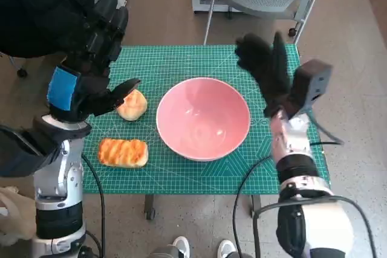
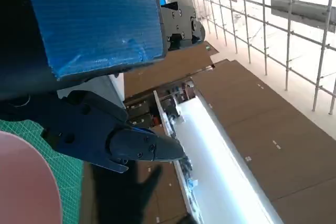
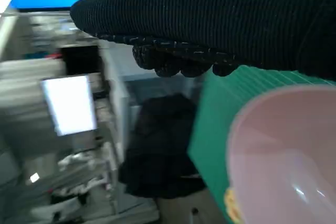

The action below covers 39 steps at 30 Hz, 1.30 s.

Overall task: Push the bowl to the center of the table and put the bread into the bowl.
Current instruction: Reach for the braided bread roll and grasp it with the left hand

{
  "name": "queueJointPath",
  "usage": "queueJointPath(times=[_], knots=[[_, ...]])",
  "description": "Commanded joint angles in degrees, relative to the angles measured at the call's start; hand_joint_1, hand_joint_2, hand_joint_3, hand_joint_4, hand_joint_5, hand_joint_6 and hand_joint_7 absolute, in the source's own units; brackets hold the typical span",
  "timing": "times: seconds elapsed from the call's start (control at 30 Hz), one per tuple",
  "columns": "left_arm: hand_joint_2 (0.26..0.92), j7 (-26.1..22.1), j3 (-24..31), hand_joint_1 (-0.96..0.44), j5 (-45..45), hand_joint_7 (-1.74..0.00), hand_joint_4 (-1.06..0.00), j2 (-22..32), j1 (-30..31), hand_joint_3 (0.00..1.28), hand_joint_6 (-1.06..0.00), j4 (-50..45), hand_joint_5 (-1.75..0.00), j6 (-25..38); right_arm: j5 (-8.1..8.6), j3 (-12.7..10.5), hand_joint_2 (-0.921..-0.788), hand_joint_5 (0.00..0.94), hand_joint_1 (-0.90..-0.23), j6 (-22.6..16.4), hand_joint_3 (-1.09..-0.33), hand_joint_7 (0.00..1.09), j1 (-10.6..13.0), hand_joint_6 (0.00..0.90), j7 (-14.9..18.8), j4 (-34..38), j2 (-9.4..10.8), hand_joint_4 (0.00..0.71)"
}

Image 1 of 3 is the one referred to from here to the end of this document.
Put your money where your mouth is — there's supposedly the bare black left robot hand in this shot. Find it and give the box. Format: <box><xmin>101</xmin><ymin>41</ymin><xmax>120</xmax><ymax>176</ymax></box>
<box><xmin>47</xmin><ymin>0</ymin><xmax>142</xmax><ymax>120</ymax></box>

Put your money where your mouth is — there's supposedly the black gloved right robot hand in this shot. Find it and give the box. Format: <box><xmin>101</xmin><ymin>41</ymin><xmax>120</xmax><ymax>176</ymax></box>
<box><xmin>235</xmin><ymin>31</ymin><xmax>293</xmax><ymax>118</ymax></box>

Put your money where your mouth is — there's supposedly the round toy bread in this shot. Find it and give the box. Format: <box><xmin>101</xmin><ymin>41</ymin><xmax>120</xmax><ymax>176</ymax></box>
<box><xmin>116</xmin><ymin>89</ymin><xmax>148</xmax><ymax>122</ymax></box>

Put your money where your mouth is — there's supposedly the rectangular toy bread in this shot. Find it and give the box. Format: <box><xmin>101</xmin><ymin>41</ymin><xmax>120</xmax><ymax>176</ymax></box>
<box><xmin>97</xmin><ymin>138</ymin><xmax>149</xmax><ymax>168</ymax></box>

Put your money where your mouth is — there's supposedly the pink bowl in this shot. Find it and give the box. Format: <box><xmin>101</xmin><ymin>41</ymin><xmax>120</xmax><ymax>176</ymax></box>
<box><xmin>155</xmin><ymin>77</ymin><xmax>252</xmax><ymax>162</ymax></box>

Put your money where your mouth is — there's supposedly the grey metal pole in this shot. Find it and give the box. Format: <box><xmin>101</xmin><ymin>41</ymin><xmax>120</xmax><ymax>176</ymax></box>
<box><xmin>293</xmin><ymin>0</ymin><xmax>326</xmax><ymax>44</ymax></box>
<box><xmin>203</xmin><ymin>0</ymin><xmax>217</xmax><ymax>45</ymax></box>

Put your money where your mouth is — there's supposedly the green cutting mat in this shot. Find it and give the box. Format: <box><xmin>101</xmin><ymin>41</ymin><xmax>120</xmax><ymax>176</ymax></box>
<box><xmin>82</xmin><ymin>44</ymin><xmax>331</xmax><ymax>195</ymax></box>

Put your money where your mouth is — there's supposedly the person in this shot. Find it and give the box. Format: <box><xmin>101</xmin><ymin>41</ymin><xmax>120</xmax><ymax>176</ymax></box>
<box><xmin>0</xmin><ymin>0</ymin><xmax>100</xmax><ymax>59</ymax></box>

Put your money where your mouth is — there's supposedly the black table leg caster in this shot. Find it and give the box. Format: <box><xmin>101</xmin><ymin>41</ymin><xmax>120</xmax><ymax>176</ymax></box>
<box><xmin>144</xmin><ymin>194</ymin><xmax>157</xmax><ymax>220</ymax></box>
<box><xmin>249</xmin><ymin>194</ymin><xmax>261</xmax><ymax>218</ymax></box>

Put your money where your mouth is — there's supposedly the white shoe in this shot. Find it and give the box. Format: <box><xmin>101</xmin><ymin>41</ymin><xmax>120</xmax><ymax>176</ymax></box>
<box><xmin>171</xmin><ymin>235</ymin><xmax>191</xmax><ymax>258</ymax></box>
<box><xmin>217</xmin><ymin>239</ymin><xmax>237</xmax><ymax>258</ymax></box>

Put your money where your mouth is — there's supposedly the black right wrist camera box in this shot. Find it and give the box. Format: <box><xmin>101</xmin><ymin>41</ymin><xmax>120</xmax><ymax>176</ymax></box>
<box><xmin>290</xmin><ymin>59</ymin><xmax>333</xmax><ymax>117</ymax></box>

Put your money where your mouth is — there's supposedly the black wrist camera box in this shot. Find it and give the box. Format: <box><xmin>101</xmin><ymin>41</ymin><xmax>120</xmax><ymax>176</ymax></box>
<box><xmin>290</xmin><ymin>59</ymin><xmax>333</xmax><ymax>117</ymax></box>
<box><xmin>0</xmin><ymin>124</ymin><xmax>61</xmax><ymax>178</ymax></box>

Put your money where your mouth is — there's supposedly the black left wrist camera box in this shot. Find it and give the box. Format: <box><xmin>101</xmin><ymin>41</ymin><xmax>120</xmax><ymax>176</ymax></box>
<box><xmin>0</xmin><ymin>124</ymin><xmax>61</xmax><ymax>178</ymax></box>

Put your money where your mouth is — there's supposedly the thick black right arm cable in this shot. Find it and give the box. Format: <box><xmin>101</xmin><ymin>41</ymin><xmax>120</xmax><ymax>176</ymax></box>
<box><xmin>252</xmin><ymin>196</ymin><xmax>378</xmax><ymax>258</ymax></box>

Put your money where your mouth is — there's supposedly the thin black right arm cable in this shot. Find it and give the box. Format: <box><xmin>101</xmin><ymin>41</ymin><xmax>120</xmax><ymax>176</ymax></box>
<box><xmin>232</xmin><ymin>112</ymin><xmax>345</xmax><ymax>258</ymax></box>

